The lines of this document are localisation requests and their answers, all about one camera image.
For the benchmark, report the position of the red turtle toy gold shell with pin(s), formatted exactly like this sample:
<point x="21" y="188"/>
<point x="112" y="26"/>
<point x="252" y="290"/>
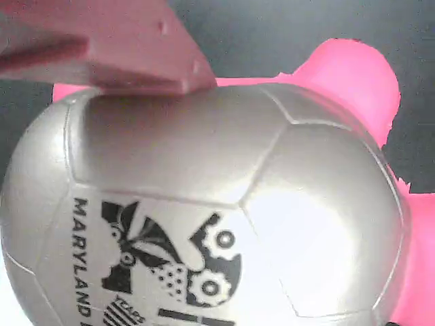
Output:
<point x="204" y="153"/>

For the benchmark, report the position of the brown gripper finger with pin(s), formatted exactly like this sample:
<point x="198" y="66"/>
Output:
<point x="129" y="44"/>

